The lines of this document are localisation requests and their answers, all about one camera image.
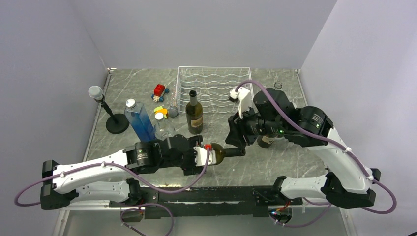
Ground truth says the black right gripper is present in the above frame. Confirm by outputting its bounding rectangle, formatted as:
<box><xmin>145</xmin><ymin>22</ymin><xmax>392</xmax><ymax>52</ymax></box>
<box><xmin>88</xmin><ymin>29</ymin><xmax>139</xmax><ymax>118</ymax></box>
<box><xmin>225</xmin><ymin>103</ymin><xmax>285</xmax><ymax>148</ymax></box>

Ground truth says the dark green wine bottle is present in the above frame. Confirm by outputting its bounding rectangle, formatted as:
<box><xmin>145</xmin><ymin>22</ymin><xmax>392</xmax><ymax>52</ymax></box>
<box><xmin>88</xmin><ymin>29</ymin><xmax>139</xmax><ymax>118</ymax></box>
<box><xmin>215</xmin><ymin>143</ymin><xmax>238</xmax><ymax>164</ymax></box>
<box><xmin>185</xmin><ymin>90</ymin><xmax>203</xmax><ymax>135</ymax></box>

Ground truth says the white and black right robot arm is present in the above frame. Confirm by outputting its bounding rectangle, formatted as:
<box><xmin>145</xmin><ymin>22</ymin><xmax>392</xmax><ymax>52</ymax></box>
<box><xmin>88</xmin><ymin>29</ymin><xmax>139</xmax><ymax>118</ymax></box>
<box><xmin>225</xmin><ymin>87</ymin><xmax>381</xmax><ymax>209</ymax></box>

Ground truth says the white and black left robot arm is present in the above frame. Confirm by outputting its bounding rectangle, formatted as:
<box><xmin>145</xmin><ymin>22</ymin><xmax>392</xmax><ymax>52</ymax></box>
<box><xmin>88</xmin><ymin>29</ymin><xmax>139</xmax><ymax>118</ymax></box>
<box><xmin>40</xmin><ymin>135</ymin><xmax>215</xmax><ymax>210</ymax></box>

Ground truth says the clear round glass bottle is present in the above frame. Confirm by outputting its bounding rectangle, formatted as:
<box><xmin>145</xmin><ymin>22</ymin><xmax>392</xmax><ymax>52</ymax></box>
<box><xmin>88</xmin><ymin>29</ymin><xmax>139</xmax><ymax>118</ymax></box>
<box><xmin>154</xmin><ymin>113</ymin><xmax>176</xmax><ymax>140</ymax></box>

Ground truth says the blue square water bottle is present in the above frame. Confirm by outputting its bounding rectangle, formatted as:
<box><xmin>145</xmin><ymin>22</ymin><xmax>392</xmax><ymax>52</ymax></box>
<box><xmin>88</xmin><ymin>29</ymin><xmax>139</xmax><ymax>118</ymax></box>
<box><xmin>124</xmin><ymin>99</ymin><xmax>156</xmax><ymax>142</ymax></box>

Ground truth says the colourful toy block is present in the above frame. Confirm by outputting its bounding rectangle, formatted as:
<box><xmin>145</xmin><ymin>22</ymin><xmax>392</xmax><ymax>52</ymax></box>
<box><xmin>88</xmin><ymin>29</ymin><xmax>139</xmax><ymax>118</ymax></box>
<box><xmin>154</xmin><ymin>106</ymin><xmax>169</xmax><ymax>118</ymax></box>

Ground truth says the red toy block car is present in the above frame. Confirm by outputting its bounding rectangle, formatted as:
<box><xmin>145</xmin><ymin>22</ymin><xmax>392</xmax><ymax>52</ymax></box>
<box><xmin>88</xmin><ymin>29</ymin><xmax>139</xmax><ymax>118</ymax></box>
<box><xmin>151</xmin><ymin>84</ymin><xmax>170</xmax><ymax>102</ymax></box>

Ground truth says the grey microphone on stand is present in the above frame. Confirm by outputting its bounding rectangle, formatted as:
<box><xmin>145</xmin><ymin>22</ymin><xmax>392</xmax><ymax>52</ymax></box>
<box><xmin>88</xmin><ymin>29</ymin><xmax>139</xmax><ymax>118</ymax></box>
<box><xmin>88</xmin><ymin>86</ymin><xmax>129</xmax><ymax>134</ymax></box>

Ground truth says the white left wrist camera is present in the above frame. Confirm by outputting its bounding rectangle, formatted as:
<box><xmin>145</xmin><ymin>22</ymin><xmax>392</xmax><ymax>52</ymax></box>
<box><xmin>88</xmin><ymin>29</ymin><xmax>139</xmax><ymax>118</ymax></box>
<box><xmin>193</xmin><ymin>143</ymin><xmax>219</xmax><ymax>167</ymax></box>

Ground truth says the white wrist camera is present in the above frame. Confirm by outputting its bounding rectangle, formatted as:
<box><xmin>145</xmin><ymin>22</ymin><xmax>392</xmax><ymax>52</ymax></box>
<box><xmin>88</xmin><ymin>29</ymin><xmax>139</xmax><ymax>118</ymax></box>
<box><xmin>193</xmin><ymin>143</ymin><xmax>219</xmax><ymax>167</ymax></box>
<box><xmin>229</xmin><ymin>87</ymin><xmax>252</xmax><ymax>119</ymax></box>

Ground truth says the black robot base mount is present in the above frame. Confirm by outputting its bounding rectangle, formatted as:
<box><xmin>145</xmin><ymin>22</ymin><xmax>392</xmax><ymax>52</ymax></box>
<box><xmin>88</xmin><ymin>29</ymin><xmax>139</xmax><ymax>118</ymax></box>
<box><xmin>109</xmin><ymin>177</ymin><xmax>303</xmax><ymax>219</ymax></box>

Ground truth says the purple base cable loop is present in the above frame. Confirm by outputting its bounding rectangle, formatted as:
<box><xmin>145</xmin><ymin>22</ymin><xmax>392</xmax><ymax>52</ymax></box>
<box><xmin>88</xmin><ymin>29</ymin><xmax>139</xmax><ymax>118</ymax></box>
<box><xmin>119</xmin><ymin>202</ymin><xmax>175</xmax><ymax>236</ymax></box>

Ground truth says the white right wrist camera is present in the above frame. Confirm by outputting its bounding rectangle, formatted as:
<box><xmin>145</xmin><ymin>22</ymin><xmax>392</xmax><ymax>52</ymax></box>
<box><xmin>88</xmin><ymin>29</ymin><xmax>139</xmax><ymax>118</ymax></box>
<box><xmin>229</xmin><ymin>87</ymin><xmax>252</xmax><ymax>119</ymax></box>

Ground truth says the white wire wine rack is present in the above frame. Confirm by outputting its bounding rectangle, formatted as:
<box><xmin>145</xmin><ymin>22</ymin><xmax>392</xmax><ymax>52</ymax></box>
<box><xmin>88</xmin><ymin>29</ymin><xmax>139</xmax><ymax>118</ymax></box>
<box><xmin>171</xmin><ymin>66</ymin><xmax>252</xmax><ymax>114</ymax></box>

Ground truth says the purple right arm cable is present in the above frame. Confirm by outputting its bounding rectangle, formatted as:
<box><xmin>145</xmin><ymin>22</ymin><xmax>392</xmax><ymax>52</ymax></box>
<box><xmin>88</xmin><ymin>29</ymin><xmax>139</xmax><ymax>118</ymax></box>
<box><xmin>234</xmin><ymin>79</ymin><xmax>397</xmax><ymax>215</ymax></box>

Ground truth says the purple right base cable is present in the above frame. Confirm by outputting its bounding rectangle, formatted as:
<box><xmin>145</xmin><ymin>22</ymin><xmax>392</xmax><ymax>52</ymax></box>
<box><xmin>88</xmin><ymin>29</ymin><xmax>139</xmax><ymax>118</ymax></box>
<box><xmin>269</xmin><ymin>199</ymin><xmax>333</xmax><ymax>229</ymax></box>

